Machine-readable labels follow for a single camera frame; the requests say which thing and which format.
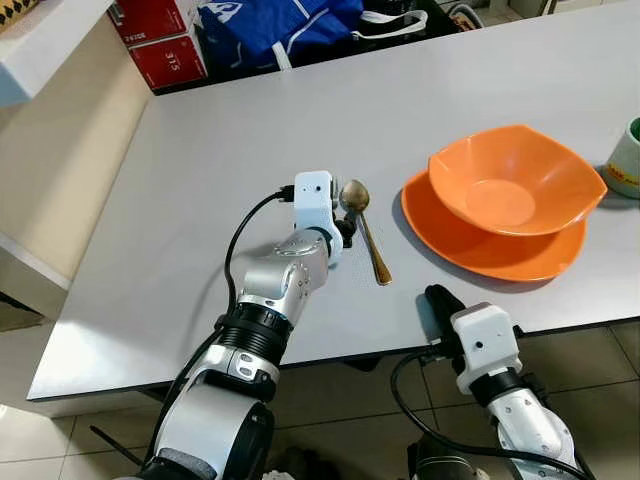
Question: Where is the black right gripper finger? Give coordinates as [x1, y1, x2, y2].
[425, 285, 466, 346]

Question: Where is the bronze metal spoon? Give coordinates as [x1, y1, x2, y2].
[339, 179, 393, 286]

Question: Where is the orange plastic plate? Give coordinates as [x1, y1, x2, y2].
[401, 170, 588, 283]

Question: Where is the orange plastic bowl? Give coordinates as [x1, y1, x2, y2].
[428, 124, 608, 238]

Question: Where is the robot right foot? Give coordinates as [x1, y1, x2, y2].
[410, 440, 481, 480]

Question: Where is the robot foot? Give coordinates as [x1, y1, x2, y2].
[270, 448, 331, 480]
[410, 440, 481, 480]

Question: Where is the pale green mug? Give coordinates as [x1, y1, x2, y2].
[603, 117, 640, 199]

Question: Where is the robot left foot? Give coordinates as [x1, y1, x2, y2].
[270, 448, 331, 480]

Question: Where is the blue fabric bag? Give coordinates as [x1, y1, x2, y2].
[197, 0, 363, 73]

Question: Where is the red cardboard box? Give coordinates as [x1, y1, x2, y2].
[108, 0, 199, 46]
[128, 35, 209, 93]

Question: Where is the white raised bar counter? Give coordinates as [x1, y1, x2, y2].
[0, 0, 151, 331]

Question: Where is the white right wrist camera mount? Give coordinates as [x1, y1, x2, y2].
[450, 303, 523, 393]

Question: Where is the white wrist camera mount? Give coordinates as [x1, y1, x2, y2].
[292, 171, 344, 266]
[450, 303, 523, 393]

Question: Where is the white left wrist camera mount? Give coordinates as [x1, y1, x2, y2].
[292, 171, 344, 266]

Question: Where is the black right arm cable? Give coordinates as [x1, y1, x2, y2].
[390, 345, 571, 480]

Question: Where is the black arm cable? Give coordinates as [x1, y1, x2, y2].
[150, 185, 299, 471]
[390, 345, 571, 480]

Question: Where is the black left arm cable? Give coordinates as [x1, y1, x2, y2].
[150, 185, 299, 471]

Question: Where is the black bag with white straps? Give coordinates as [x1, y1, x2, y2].
[350, 0, 441, 41]

